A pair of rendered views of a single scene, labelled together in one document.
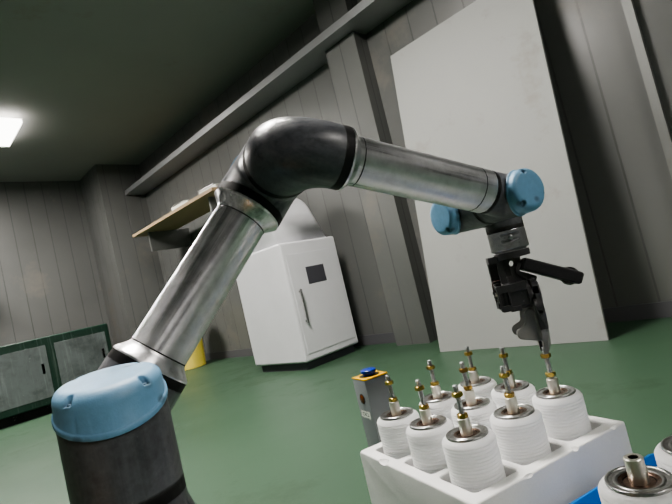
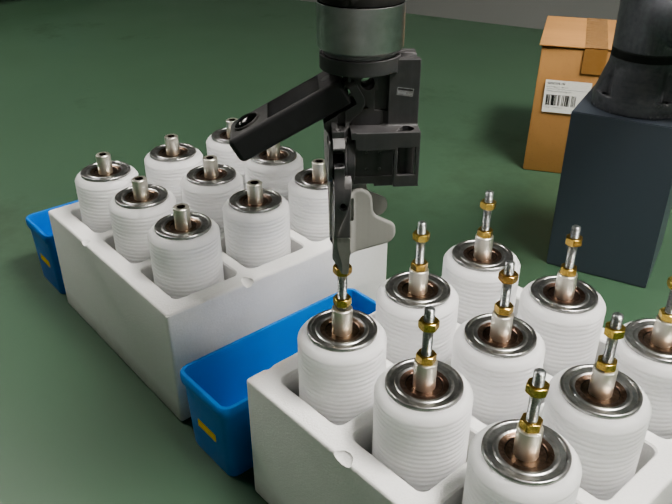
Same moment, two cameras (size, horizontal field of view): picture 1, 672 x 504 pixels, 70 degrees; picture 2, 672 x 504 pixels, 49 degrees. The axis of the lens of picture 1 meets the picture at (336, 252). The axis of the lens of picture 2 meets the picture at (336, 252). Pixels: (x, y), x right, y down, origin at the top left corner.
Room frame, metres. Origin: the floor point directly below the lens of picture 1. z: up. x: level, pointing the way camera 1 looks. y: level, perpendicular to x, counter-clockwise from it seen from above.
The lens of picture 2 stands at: (1.59, -0.54, 0.72)
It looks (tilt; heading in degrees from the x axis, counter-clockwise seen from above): 30 degrees down; 165
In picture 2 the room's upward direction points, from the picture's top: straight up
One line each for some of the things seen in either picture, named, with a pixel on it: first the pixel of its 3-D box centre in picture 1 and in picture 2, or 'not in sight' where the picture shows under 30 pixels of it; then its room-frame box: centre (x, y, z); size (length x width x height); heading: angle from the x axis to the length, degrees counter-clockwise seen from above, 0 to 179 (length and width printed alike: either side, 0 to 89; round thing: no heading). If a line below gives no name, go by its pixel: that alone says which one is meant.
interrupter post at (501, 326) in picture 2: (470, 397); (501, 325); (1.03, -0.21, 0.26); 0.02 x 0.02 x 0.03
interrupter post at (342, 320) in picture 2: (553, 386); (342, 320); (0.98, -0.36, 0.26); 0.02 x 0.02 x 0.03
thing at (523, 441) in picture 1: (526, 459); (413, 352); (0.93, -0.26, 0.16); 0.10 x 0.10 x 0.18
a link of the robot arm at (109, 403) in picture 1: (117, 428); (662, 5); (0.55, 0.29, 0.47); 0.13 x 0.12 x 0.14; 25
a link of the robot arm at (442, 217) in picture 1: (466, 211); not in sight; (0.92, -0.27, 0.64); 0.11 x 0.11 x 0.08; 25
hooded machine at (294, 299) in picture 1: (290, 279); not in sight; (3.81, 0.40, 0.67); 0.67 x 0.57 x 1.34; 45
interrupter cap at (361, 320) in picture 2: (555, 392); (342, 330); (0.98, -0.36, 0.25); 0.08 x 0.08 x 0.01
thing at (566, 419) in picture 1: (567, 437); (341, 395); (0.98, -0.36, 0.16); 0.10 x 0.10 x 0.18
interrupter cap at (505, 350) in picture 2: (471, 403); (500, 335); (1.03, -0.21, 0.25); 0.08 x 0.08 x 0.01
